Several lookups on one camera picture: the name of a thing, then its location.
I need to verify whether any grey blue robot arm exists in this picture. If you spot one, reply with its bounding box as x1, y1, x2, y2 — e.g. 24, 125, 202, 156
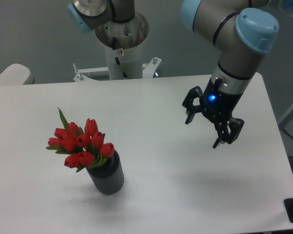
67, 0, 279, 146

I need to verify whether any white pedestal base frame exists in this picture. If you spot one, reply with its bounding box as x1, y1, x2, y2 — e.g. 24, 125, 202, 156
73, 57, 162, 82

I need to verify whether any red tulip bouquet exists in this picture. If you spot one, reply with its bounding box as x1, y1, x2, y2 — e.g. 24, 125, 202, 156
46, 109, 116, 172

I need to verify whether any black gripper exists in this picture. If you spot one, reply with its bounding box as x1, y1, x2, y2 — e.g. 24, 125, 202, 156
182, 79, 244, 149

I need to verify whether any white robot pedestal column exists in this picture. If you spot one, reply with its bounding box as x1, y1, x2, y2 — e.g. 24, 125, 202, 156
94, 11, 150, 80

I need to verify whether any dark grey ribbed vase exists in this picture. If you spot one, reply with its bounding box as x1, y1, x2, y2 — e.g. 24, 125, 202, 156
86, 151, 124, 195

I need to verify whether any black pedestal cable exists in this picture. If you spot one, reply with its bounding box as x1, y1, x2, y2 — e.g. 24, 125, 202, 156
114, 57, 129, 80

